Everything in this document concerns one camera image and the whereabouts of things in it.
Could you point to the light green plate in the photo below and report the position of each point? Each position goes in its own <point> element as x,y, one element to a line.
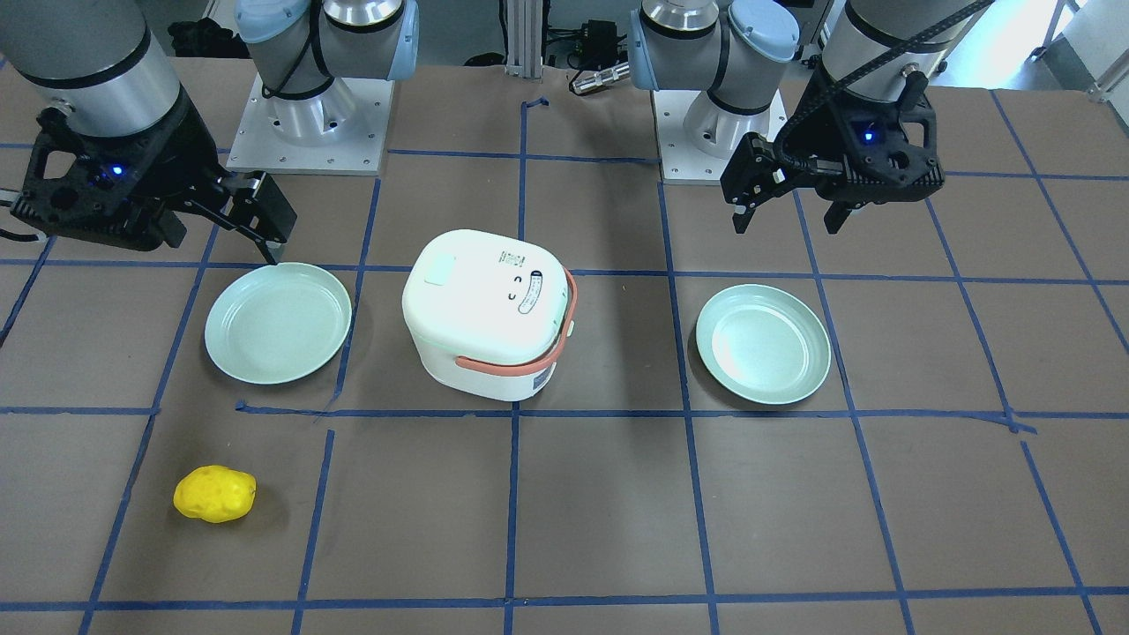
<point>278,323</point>
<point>763,344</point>

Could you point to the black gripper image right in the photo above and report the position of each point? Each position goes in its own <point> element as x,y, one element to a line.
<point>825,123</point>

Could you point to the white rice cooker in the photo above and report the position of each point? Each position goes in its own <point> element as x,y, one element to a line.
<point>489,315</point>

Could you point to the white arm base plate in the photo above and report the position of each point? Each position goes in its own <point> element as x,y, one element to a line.
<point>341,132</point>
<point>696,138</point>

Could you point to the aluminium frame post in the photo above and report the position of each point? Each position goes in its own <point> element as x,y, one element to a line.
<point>524,38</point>

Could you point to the silver cylindrical connector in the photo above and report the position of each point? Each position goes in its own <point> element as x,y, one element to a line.
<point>588,85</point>

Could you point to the yellow toy potato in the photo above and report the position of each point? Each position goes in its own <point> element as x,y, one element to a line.
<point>215,494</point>

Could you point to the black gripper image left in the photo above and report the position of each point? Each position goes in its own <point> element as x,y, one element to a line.
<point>187,145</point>

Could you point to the black power adapter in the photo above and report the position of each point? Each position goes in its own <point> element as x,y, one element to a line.
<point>598,44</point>

